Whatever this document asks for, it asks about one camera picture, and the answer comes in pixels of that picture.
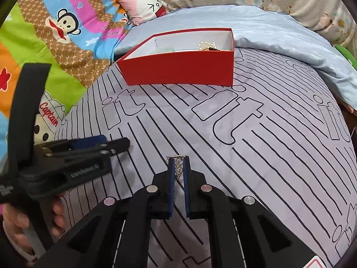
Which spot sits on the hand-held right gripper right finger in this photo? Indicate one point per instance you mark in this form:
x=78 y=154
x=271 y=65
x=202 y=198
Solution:
x=186 y=189

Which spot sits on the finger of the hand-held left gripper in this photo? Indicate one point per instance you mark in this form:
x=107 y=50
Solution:
x=120 y=144
x=89 y=142

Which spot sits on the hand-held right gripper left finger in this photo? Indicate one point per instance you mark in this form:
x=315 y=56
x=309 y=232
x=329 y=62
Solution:
x=170 y=189

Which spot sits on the red cardboard box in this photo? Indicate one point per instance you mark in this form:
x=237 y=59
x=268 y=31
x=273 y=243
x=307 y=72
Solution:
x=181 y=67

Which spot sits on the person's left hand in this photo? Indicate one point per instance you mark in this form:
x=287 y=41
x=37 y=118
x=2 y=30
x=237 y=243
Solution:
x=58 y=215

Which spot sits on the grey line-print bedsheet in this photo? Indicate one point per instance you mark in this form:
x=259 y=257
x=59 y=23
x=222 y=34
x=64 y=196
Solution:
x=251 y=145

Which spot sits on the colourful cartoon monkey blanket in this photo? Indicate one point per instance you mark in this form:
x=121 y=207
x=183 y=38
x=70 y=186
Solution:
x=69 y=5

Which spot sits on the pink cartoon pillow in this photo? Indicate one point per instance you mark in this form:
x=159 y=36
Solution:
x=139 y=5

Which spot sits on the light blue blanket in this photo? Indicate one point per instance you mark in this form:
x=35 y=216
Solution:
x=265 y=25

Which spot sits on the green object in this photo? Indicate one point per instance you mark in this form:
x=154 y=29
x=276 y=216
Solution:
x=348 y=54

